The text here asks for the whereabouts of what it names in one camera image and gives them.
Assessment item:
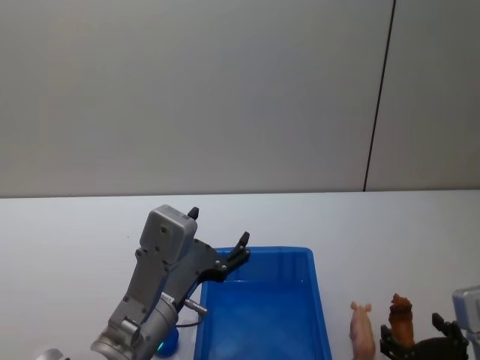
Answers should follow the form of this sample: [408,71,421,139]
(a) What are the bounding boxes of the pink pig toy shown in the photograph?
[349,301,377,360]

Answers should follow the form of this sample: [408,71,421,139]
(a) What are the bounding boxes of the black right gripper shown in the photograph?
[379,312,470,360]

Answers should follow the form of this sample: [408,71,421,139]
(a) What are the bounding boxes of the brown lion toy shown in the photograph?
[388,293,417,348]

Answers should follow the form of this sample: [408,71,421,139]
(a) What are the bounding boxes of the small blue ball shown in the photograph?
[157,325,181,357]

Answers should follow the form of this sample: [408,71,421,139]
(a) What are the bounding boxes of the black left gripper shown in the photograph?
[162,206,251,305]

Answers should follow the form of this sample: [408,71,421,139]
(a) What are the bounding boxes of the blue plastic bin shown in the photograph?
[193,246,334,360]

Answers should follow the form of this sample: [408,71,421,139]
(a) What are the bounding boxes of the thin dark cable silver plug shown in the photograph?
[175,298,209,329]

